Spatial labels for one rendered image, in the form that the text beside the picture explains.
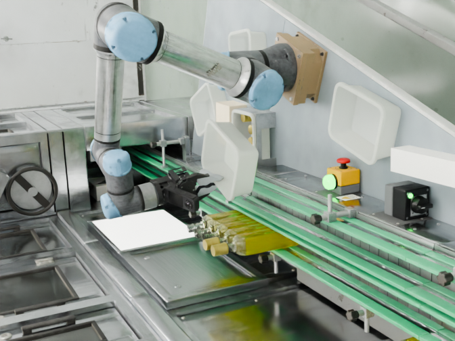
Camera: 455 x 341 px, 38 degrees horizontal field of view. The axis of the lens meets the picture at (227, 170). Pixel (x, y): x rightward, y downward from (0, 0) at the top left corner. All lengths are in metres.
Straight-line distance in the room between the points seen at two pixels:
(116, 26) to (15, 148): 1.36
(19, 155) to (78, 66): 2.89
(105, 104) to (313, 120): 0.68
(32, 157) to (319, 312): 1.51
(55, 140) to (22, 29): 2.81
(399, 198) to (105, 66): 0.85
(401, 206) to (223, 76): 0.58
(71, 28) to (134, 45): 4.07
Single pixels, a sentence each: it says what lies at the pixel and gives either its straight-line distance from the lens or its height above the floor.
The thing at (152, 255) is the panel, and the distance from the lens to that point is 2.31.
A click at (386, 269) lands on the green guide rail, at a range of 1.66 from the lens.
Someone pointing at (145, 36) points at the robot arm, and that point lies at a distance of 1.65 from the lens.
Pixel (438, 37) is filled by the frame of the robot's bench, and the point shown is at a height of 0.20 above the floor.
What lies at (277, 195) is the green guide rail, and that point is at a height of 0.94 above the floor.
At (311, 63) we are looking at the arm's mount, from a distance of 2.03.
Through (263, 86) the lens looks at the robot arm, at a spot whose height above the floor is 1.03.
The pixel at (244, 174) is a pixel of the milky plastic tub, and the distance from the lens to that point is 1.85.
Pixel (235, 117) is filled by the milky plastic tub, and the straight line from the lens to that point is 2.45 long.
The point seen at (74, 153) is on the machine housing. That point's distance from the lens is 2.93.
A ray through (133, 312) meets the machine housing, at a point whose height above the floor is 1.41.
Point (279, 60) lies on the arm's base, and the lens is 2.01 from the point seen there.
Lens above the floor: 1.91
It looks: 25 degrees down
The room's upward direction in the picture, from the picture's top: 98 degrees counter-clockwise
